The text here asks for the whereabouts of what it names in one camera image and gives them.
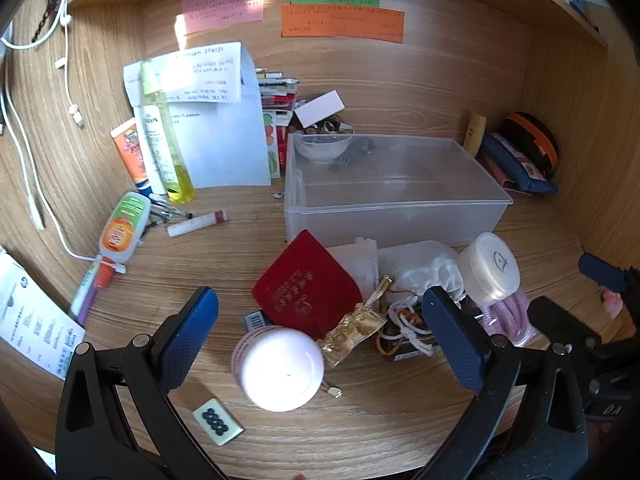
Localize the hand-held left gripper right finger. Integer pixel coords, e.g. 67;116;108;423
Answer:
412;286;588;480

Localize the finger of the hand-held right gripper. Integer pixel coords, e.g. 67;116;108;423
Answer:
578;253;640;293
529;296;608;358

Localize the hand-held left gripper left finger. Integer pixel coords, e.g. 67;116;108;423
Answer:
55;286;226;480

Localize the pink cable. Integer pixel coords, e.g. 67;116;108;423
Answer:
475;290;538;348

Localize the white drawstring pouch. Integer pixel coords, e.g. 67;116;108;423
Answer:
376;240;467;306

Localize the white jar with clear lid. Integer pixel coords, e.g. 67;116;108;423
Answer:
457;231;522;307

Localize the gold chain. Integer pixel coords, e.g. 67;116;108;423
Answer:
362;274;396;311

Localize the white plastic jar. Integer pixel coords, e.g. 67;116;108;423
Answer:
231;325;326;413

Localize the red booklet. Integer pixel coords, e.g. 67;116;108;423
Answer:
251;229;364;341

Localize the clear plastic storage box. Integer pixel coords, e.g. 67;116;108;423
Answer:
283;132;514;248

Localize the small blue card box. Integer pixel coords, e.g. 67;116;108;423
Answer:
242;311;273;333

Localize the white lip balm tube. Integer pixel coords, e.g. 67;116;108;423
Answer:
166;209;230;238

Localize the gold foil wrapper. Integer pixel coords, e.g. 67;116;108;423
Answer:
319;305;387;371

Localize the white mahjong tile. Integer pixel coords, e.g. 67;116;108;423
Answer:
192;398;245;447

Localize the small black clip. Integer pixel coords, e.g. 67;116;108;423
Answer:
139;217;168;243

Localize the silver pen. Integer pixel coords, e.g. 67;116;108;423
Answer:
150;204;193;220

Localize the purple white toothbrush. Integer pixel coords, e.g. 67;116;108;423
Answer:
69;257;108;326

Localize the green orange repellent bottle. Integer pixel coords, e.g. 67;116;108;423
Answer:
95;191;152;288

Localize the navy pouch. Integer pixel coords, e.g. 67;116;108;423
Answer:
479;132;558;196

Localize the black orange round case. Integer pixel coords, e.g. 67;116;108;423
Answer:
500;111;560;181

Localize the printed paper receipt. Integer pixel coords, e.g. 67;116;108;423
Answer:
0;246;87;381

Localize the yellow liquid bottle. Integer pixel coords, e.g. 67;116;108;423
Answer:
140;60;194;204

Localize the large white paper sheet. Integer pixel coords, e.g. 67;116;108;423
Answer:
165;42;272;189

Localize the orange sunscreen tube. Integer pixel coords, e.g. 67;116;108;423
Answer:
110;117;153;196

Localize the white cosmetic tube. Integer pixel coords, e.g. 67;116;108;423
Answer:
135;104;173;193

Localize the yellow tube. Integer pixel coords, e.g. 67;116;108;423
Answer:
462;113;487;157

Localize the red box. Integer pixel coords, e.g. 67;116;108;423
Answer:
276;127;292;177

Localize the white ceramic bowl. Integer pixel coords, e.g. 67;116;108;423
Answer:
293;133;351;166

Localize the bead keyring cluster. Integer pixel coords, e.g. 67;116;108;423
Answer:
304;119;356;136

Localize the white printed paper sheet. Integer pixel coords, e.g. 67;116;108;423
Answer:
123;60;151;108

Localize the small white cardboard box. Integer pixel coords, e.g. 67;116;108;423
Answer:
293;90;346;128

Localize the handwritten white note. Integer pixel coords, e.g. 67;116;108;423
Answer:
150;41;244;106

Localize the pink paper note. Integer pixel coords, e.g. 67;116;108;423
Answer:
181;0;265;36

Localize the orange paper note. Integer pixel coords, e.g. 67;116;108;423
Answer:
280;4;406;45

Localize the white cord bundle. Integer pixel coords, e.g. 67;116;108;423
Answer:
387;305;441;358

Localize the brown hair tie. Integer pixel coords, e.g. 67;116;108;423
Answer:
375;332;406;358

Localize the thin white plug cable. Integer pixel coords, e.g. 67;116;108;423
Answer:
0;90;127;276

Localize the thick white flat cable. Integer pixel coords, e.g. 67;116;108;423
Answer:
0;45;48;231

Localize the white charging cable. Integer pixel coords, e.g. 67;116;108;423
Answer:
0;0;86;128

